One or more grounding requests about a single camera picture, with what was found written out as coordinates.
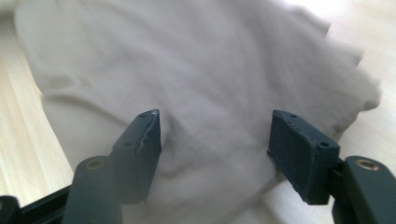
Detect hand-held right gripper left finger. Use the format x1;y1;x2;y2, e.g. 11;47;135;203
108;108;163;206

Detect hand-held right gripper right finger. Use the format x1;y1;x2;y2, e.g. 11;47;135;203
266;108;342;206

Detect beige shorts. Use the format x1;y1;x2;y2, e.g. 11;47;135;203
13;0;383;224

